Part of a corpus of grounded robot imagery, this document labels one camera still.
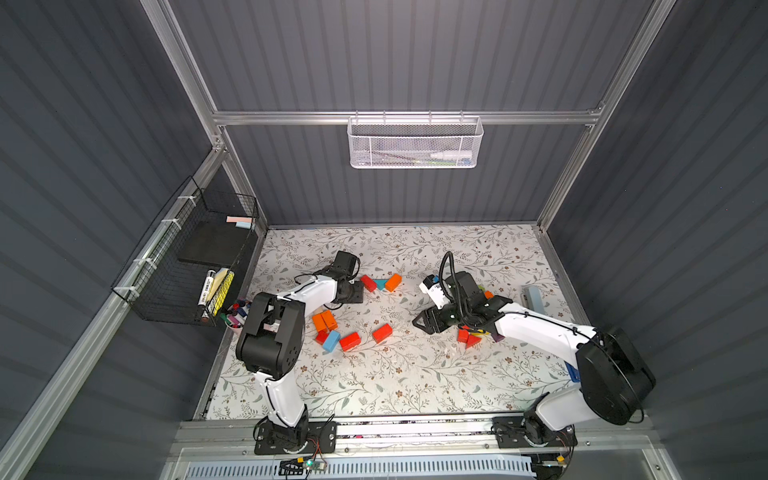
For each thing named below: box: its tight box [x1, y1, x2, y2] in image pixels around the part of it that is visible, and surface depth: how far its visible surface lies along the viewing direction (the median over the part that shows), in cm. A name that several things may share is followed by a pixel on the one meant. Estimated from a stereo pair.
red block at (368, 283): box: [360, 275, 377, 293], surface depth 106 cm
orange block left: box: [312, 310, 338, 332], surface depth 93 cm
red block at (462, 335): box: [457, 329, 469, 343], surface depth 91 cm
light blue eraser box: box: [528, 286, 545, 313], surface depth 95 cm
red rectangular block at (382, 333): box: [372, 323, 393, 343], surface depth 92 cm
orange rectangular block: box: [385, 273, 402, 292], surface depth 104 cm
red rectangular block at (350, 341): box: [340, 332, 361, 352], surface depth 90 cm
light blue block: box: [322, 330, 341, 353], surface depth 90 cm
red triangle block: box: [466, 334, 482, 349], surface depth 90 cm
